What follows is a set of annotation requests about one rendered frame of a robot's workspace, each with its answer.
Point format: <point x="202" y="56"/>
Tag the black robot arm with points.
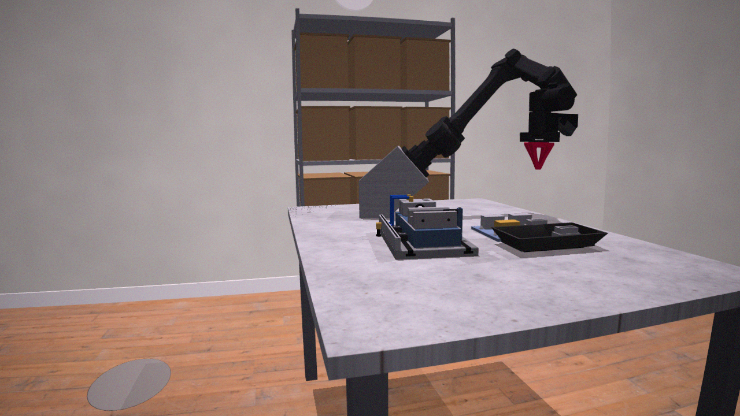
<point x="445" y="136"/>

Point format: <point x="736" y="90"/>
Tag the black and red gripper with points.
<point x="536" y="129"/>

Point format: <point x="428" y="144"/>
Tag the yellow rectangular block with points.
<point x="506" y="222"/>

